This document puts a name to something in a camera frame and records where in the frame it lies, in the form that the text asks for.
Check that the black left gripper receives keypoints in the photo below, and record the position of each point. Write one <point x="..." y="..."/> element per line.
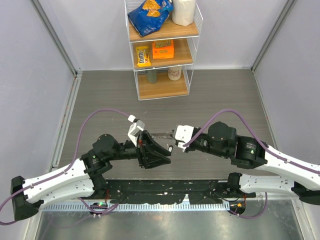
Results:
<point x="150" y="159"/>

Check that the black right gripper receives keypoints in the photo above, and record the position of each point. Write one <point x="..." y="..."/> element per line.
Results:
<point x="189" y="148"/>

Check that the metal key organizer with rings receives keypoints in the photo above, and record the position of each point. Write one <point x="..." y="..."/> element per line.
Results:
<point x="162" y="135"/>

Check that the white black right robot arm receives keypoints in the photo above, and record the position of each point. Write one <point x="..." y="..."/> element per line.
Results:
<point x="290" y="175"/>

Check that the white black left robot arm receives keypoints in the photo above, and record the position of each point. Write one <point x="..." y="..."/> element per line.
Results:
<point x="83" y="178"/>

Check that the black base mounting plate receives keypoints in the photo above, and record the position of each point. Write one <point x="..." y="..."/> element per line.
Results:
<point x="171" y="191"/>

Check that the white printed cup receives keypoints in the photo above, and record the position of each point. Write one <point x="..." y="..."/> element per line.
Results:
<point x="174" y="73"/>

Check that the yellow candy bag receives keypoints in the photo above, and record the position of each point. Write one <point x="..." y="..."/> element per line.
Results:
<point x="143" y="59"/>

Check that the orange candy box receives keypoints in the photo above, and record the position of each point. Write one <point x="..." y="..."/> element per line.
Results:
<point x="163" y="49"/>

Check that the white paper towel roll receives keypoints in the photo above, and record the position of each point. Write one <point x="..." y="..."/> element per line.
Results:
<point x="183" y="12"/>

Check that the blue chips bag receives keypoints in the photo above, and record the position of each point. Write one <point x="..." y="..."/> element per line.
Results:
<point x="150" y="16"/>

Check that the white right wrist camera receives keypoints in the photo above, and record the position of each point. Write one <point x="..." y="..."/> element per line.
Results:
<point x="182" y="134"/>

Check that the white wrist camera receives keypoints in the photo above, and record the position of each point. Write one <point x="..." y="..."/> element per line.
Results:
<point x="136" y="128"/>
<point x="182" y="134"/>

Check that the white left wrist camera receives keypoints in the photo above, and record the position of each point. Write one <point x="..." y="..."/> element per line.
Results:
<point x="136" y="128"/>

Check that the white slotted cable duct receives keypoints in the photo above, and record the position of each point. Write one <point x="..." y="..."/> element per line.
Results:
<point x="77" y="206"/>

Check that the white wire shelf unit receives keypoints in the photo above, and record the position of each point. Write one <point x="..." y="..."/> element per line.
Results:
<point x="163" y="61"/>

